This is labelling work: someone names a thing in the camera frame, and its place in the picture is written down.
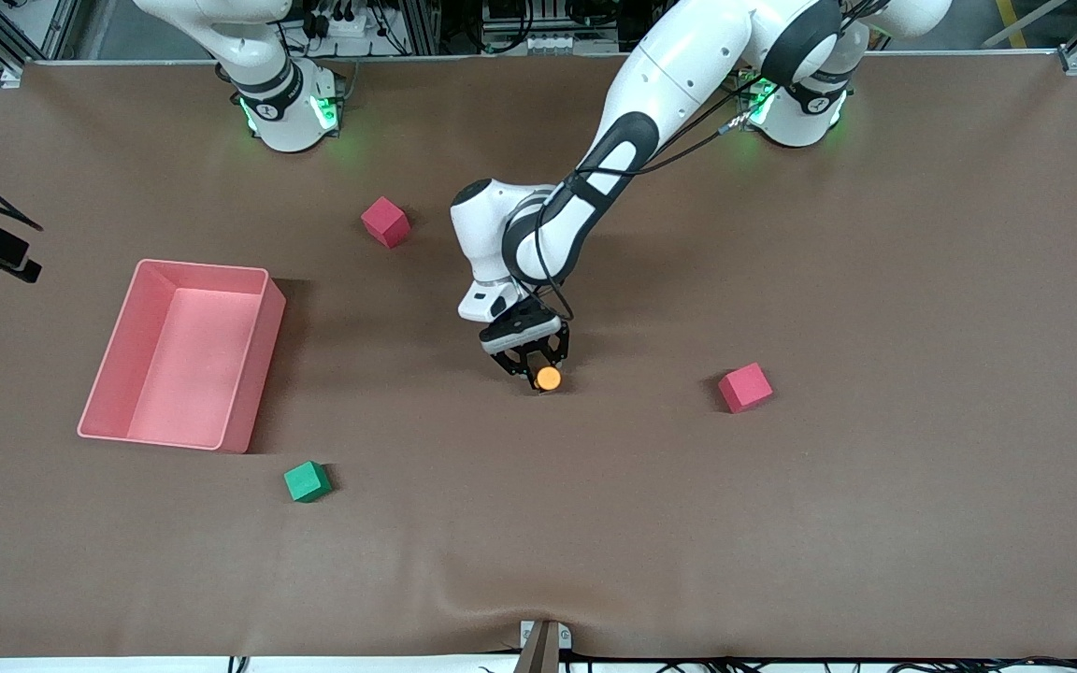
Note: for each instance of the white power strip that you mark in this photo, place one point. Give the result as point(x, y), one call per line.
point(351, 26)

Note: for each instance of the orange push button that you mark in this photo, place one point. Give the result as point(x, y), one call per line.
point(549, 379)

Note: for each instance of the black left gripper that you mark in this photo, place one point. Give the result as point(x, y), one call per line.
point(533, 356)

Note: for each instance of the green foam cube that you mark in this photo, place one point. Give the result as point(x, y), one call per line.
point(307, 482)

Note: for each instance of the brown table mat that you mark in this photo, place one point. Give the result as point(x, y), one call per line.
point(538, 523)

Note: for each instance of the white terminal block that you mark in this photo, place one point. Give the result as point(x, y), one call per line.
point(548, 44)

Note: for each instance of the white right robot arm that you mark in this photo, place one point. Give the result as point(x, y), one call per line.
point(286, 126)

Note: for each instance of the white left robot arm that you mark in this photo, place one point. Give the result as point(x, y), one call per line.
point(688, 65)

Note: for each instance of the grey table clamp bracket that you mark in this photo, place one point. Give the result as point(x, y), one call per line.
point(543, 645)

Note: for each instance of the pink plastic bin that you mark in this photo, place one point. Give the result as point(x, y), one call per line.
point(183, 374)

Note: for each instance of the pink foam cube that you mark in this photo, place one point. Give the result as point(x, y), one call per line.
point(384, 222)
point(744, 389)

